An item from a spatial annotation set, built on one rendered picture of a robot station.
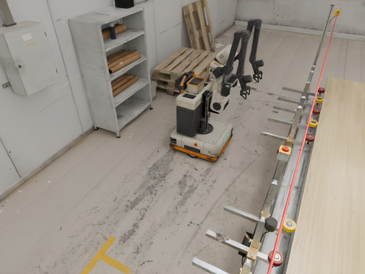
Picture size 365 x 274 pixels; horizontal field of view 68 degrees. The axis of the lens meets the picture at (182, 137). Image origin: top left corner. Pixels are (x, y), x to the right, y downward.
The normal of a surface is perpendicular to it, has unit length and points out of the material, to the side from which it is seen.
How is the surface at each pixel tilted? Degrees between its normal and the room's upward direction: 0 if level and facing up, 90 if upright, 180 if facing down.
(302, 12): 90
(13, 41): 90
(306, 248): 0
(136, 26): 90
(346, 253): 0
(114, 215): 0
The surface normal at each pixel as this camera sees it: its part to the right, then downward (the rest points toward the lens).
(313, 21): -0.46, 0.54
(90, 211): 0.00, -0.79
